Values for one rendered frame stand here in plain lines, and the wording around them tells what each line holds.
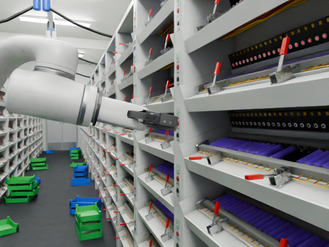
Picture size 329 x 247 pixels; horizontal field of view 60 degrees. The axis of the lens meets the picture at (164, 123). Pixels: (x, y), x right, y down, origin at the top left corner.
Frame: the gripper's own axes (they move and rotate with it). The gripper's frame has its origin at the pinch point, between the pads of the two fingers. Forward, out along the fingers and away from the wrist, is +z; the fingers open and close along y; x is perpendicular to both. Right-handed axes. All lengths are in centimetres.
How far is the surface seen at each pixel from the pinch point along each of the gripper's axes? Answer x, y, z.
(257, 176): -7.0, 14.9, 15.2
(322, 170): -3.4, 21.4, 23.4
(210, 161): -7.4, -11.5, 19.1
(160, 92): 22, -100, 27
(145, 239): -64, -100, 35
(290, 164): -3.6, 13.9, 23.1
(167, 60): 28, -50, 12
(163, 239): -46, -55, 28
